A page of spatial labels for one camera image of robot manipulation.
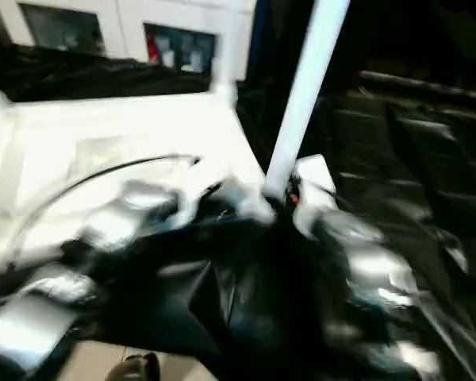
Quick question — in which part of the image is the white plastic table top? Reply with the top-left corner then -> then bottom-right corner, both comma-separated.
0,86 -> 275,275

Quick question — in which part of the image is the black mat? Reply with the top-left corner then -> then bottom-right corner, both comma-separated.
0,40 -> 476,381

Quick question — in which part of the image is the white cabinet with glass doors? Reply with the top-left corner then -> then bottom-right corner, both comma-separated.
4,0 -> 256,80

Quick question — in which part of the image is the black furniture with gold label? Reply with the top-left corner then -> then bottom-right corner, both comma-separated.
254,0 -> 476,92

